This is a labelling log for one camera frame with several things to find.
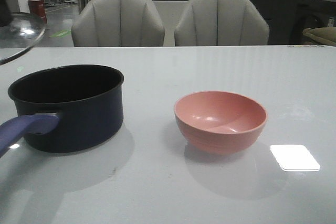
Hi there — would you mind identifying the pink bowl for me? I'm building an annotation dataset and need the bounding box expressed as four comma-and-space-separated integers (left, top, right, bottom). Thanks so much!
174, 91, 268, 155

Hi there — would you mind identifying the glass lid with blue knob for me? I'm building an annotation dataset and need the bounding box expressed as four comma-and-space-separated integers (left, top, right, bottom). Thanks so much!
1, 12, 46, 65

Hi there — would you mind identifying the right beige chair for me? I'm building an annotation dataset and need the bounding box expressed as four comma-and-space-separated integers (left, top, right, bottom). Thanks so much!
174, 0, 269, 46

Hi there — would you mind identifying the beige chair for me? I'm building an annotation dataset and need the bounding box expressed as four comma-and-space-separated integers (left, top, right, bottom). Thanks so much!
174, 0, 269, 46
71, 0, 165, 47

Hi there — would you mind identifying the left beige chair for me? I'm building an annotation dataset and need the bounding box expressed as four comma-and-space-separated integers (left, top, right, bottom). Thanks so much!
71, 0, 165, 47

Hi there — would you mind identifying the dark blue saucepan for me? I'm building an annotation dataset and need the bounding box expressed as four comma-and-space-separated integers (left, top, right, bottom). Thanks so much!
1, 65, 124, 154

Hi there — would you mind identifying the red trash bin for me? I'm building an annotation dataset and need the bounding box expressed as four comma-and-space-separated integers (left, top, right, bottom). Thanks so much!
28, 0, 47, 24

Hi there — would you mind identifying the beige cushion seat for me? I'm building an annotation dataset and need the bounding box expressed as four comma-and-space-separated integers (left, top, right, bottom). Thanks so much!
302, 27, 335, 47

